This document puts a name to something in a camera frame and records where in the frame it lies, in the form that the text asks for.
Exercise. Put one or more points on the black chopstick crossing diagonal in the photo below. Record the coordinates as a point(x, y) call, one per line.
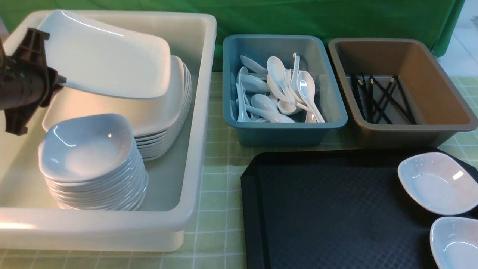
point(393, 94)

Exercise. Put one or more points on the white ceramic soup spoon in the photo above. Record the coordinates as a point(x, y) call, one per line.
point(307, 90)

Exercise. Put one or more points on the white small bowl on tray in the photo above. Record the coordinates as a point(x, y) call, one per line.
point(438, 183)

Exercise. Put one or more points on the white square rice plate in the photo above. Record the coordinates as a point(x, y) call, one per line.
point(105, 59)

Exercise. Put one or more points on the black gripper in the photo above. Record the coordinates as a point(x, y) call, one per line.
point(26, 81)

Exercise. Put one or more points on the top stacked white square plate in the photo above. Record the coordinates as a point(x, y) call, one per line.
point(149, 112)

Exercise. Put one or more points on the stack of white small bowls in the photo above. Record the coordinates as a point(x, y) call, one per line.
point(121, 190)

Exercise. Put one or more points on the brown plastic chopstick bin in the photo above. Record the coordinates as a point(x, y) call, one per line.
point(436, 103)

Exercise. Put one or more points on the black plastic serving tray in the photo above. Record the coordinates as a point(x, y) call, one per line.
point(342, 209)

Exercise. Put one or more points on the white small bowl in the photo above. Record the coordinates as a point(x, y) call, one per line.
point(454, 242)
point(84, 148)
point(438, 183)

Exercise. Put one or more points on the stack of white square plates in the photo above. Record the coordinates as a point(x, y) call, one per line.
point(175, 123)

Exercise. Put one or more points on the white soup spoon front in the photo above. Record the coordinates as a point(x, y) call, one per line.
point(264, 107)

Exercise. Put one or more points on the green backdrop cloth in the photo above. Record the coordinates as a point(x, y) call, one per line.
point(429, 21)

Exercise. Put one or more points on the blue plastic spoon bin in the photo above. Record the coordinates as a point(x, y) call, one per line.
point(269, 65)

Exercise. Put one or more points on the black chopstick gold band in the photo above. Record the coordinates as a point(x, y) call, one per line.
point(356, 92)

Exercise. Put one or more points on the large white plastic tub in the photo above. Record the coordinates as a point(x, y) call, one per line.
point(31, 219)

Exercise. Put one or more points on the green checkered tablecloth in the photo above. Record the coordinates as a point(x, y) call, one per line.
point(214, 239)

